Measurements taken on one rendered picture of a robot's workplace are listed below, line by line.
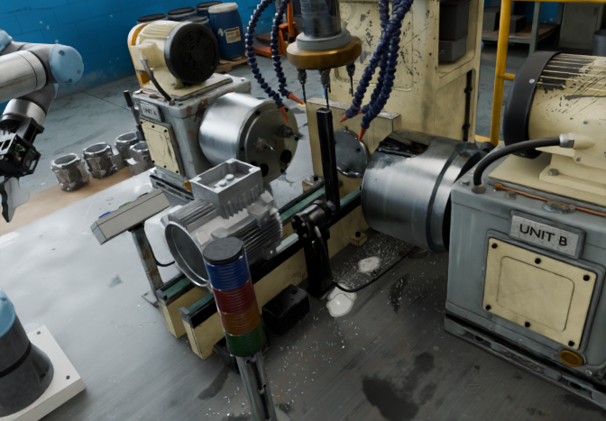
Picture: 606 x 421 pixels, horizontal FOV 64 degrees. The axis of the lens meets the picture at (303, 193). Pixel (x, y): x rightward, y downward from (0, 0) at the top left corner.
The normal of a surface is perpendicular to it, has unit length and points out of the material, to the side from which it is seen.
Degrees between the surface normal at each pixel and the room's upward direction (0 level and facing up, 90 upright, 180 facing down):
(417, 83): 90
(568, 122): 81
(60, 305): 0
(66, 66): 94
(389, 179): 55
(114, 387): 0
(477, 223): 90
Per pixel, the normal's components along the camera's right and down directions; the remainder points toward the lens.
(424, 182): -0.60, -0.20
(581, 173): -0.69, 0.26
